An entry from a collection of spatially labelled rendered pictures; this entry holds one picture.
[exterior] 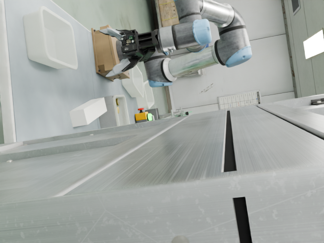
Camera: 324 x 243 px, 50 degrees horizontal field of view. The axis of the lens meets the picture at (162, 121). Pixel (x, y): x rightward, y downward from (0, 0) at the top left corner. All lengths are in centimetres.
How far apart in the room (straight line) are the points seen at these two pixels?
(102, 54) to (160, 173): 151
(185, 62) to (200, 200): 146
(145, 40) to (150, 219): 92
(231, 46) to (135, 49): 54
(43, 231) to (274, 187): 12
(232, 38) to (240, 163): 131
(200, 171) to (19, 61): 98
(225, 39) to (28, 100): 82
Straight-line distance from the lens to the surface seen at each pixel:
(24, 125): 109
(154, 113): 243
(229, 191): 17
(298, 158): 20
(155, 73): 169
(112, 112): 159
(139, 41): 107
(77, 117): 134
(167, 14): 731
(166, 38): 106
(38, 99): 118
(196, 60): 159
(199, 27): 106
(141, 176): 20
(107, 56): 169
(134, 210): 18
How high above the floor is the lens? 134
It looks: 11 degrees down
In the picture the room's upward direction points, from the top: 81 degrees clockwise
